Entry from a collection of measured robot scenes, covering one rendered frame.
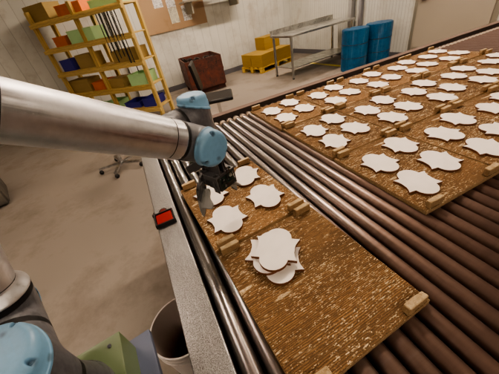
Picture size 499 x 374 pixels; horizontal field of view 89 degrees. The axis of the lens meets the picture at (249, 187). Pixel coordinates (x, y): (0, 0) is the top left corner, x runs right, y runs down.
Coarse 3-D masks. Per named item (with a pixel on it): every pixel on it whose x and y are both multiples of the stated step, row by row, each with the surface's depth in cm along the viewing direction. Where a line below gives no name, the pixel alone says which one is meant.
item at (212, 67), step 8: (192, 56) 629; (200, 56) 636; (208, 56) 571; (216, 56) 559; (184, 64) 544; (200, 64) 555; (208, 64) 561; (216, 64) 567; (184, 72) 591; (200, 72) 563; (208, 72) 569; (216, 72) 576; (192, 80) 565; (208, 80) 578; (216, 80) 584; (224, 80) 591; (192, 88) 574; (208, 88) 596; (216, 88) 604
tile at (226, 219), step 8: (224, 208) 92; (232, 208) 91; (216, 216) 89; (224, 216) 88; (232, 216) 87; (240, 216) 87; (216, 224) 85; (224, 224) 85; (232, 224) 84; (240, 224) 83; (216, 232) 83; (224, 232) 82; (232, 232) 82
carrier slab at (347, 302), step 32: (288, 224) 81; (320, 224) 79; (224, 256) 75; (320, 256) 70; (352, 256) 68; (256, 288) 65; (288, 288) 64; (320, 288) 62; (352, 288) 61; (384, 288) 59; (256, 320) 59; (288, 320) 57; (320, 320) 56; (352, 320) 55; (384, 320) 54; (288, 352) 52; (320, 352) 51; (352, 352) 50
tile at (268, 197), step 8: (256, 192) 96; (264, 192) 95; (272, 192) 94; (280, 192) 93; (256, 200) 92; (264, 200) 91; (272, 200) 90; (280, 200) 90; (256, 208) 90; (264, 208) 89; (272, 208) 88
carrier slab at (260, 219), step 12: (252, 168) 112; (264, 180) 103; (276, 180) 102; (192, 192) 105; (240, 192) 99; (288, 192) 94; (192, 204) 99; (228, 204) 95; (240, 204) 94; (252, 204) 92; (252, 216) 87; (264, 216) 86; (276, 216) 85; (288, 216) 86; (204, 228) 87; (252, 228) 83; (264, 228) 83; (216, 240) 81; (240, 240) 80; (216, 252) 77
